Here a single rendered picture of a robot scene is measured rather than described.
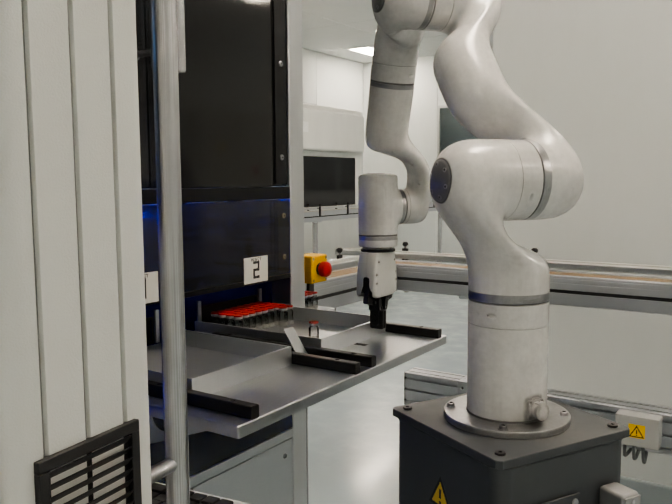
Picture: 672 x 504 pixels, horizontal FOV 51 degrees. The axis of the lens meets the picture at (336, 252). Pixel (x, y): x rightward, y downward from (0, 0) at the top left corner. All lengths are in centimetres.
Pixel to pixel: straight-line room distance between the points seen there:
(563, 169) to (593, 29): 184
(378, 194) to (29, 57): 99
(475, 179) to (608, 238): 186
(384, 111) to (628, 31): 157
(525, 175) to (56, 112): 65
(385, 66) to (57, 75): 90
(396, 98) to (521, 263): 53
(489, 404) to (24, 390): 69
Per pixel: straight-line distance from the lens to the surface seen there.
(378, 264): 150
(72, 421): 65
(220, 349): 146
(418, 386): 254
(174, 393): 77
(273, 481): 183
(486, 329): 107
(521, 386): 108
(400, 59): 143
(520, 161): 104
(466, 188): 100
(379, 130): 145
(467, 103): 114
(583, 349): 292
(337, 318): 169
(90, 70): 65
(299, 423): 187
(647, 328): 285
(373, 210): 149
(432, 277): 241
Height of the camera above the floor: 123
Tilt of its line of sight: 6 degrees down
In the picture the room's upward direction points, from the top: straight up
